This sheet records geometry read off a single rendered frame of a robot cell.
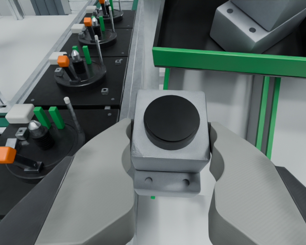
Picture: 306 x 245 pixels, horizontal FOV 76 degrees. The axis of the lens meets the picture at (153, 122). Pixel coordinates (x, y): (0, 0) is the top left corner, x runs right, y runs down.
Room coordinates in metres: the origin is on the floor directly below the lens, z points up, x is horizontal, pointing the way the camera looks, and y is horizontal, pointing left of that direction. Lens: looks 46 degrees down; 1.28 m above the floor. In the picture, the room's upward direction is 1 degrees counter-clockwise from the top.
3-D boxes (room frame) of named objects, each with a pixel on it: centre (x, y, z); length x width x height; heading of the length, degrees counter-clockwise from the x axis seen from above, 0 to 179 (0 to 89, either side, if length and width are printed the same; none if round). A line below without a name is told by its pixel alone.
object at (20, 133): (0.25, 0.25, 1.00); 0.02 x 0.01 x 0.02; 0
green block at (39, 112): (0.27, 0.21, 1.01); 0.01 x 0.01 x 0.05; 0
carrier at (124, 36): (0.73, 0.20, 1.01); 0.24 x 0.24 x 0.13; 0
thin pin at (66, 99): (0.26, 0.14, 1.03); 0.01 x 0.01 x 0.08
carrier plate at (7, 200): (0.23, 0.20, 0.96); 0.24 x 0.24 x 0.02; 0
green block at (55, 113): (0.27, 0.19, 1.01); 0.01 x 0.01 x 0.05; 0
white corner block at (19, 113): (0.33, 0.30, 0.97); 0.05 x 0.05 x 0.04; 0
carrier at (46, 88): (0.48, 0.20, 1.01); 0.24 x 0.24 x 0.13; 0
